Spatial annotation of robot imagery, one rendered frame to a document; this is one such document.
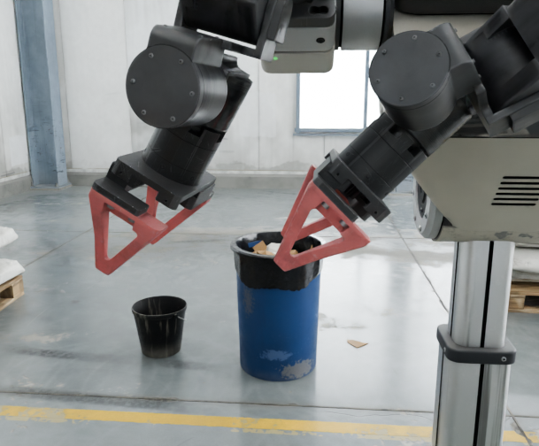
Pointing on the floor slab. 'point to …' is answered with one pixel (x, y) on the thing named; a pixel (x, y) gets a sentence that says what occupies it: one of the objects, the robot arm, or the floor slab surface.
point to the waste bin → (276, 309)
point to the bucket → (159, 325)
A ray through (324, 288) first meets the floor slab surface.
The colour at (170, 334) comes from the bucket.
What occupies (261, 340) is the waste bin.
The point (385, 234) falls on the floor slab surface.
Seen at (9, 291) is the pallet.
